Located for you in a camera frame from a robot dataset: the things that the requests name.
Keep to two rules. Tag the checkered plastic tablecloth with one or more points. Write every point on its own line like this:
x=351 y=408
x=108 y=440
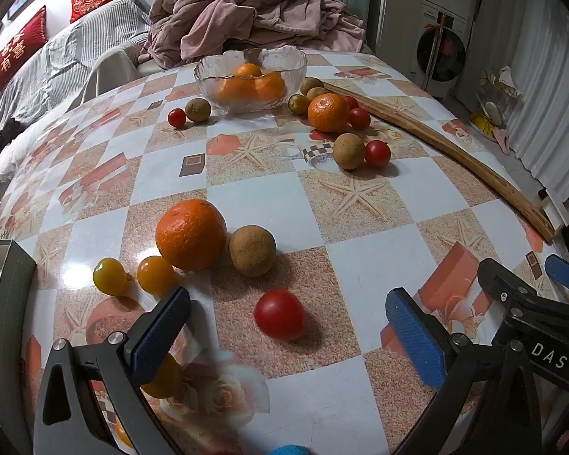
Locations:
x=360 y=256

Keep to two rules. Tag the tangerine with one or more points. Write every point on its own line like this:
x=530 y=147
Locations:
x=237 y=91
x=249 y=70
x=270 y=86

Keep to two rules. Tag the white curtain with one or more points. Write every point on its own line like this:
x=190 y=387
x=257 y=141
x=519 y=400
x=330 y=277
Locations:
x=550 y=80

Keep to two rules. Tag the clear glass bowl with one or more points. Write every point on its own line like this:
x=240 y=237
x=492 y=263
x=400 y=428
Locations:
x=208 y=71

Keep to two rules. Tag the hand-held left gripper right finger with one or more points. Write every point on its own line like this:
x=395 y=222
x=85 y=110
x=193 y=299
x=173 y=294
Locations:
x=415 y=336

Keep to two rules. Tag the clear plastic bag of items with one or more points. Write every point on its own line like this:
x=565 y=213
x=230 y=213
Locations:
x=495 y=99

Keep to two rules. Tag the brown longan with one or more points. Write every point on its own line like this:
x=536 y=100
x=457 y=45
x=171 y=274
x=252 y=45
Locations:
x=349 y=151
x=252 y=251
x=198 y=109
x=311 y=84
x=318 y=92

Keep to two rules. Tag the yellow cherry tomato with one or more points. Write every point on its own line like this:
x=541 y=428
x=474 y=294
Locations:
x=155 y=275
x=168 y=379
x=109 y=276

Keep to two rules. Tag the dark framed wall picture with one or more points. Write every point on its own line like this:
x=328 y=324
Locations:
x=19 y=2

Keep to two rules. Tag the grey striped covered sofa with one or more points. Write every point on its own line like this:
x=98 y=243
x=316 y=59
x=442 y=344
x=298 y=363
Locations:
x=76 y=52

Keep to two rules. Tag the red cherry tomato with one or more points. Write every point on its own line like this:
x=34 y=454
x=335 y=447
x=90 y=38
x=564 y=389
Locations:
x=279 y=314
x=176 y=117
x=360 y=118
x=352 y=102
x=377 y=153

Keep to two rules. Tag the white quilt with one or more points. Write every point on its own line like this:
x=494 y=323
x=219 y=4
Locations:
x=16 y=159

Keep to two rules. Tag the white tall cabinet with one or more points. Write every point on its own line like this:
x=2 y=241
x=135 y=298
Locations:
x=398 y=9

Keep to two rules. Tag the yellow-green cherry tomato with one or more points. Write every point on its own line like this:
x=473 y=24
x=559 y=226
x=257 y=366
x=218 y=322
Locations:
x=298 y=103

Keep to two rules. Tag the pink blanket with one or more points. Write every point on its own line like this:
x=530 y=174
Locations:
x=265 y=9

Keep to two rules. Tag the white washing machine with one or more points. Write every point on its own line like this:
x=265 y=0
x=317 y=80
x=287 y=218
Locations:
x=441 y=52

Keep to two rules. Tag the blue round object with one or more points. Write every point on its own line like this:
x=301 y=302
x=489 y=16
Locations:
x=287 y=450

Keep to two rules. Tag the long wooden strip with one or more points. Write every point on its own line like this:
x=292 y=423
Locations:
x=538 y=222

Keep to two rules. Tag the orange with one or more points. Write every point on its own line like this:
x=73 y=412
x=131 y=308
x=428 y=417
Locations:
x=328 y=113
x=191 y=234

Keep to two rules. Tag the dark clothes pile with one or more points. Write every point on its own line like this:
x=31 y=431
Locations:
x=2 y=137

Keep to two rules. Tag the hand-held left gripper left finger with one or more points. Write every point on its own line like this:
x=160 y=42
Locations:
x=159 y=336

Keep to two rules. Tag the red cushion gold lettering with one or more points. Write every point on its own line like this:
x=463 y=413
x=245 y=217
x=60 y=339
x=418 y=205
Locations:
x=21 y=47

